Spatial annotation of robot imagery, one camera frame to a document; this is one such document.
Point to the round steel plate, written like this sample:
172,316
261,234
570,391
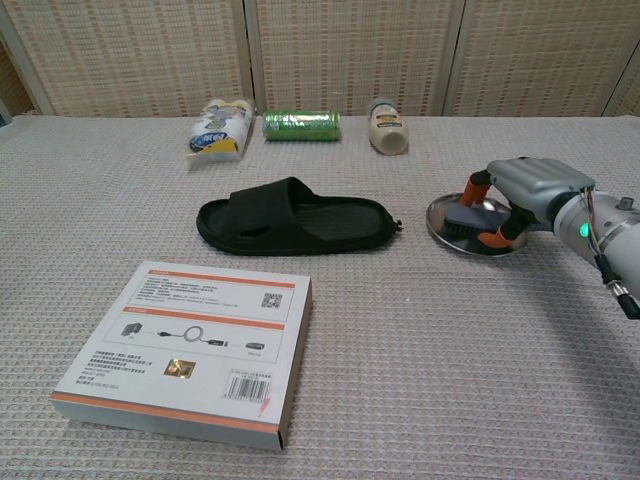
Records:
445,227

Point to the white roll pack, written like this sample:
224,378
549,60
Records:
222,130

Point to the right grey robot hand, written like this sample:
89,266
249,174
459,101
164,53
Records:
537,182

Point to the green wrapped roll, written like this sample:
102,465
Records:
300,125

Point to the dark blue brush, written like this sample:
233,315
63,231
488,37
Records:
475,219

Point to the cream mayonnaise bottle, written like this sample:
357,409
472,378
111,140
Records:
387,130

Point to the bamboo folding screen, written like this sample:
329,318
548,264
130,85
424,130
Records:
350,50

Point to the white orange product box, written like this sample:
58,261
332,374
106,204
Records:
190,345

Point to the black rubber slipper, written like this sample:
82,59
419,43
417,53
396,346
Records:
320,227

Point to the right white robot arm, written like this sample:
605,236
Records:
607,225

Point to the beige woven tablecloth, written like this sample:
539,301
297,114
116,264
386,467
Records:
400,350

